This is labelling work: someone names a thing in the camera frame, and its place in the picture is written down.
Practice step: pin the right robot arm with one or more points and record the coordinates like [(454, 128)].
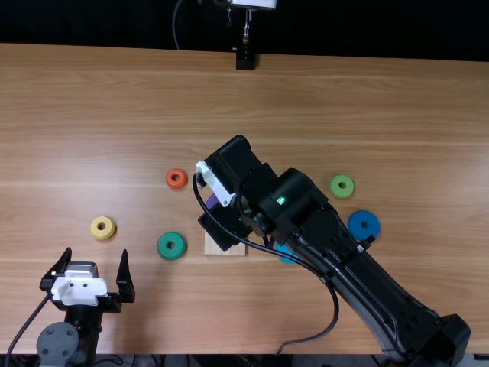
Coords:
[(382, 298)]

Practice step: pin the black clamp stand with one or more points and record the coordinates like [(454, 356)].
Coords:
[(245, 61)]

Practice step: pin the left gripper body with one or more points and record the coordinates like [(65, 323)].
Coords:
[(114, 302)]

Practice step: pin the wooden peg base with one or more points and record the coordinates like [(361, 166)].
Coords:
[(214, 250)]

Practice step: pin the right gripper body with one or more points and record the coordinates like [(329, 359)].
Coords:
[(237, 160)]

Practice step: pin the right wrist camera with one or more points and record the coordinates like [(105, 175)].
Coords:
[(216, 185)]

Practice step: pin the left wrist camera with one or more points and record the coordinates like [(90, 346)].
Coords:
[(78, 288)]

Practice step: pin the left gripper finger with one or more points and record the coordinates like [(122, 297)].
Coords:
[(125, 275), (65, 262)]

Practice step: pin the white mounted device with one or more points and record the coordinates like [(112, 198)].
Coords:
[(252, 3)]

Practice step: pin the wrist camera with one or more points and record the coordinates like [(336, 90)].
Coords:
[(78, 288), (216, 185)]

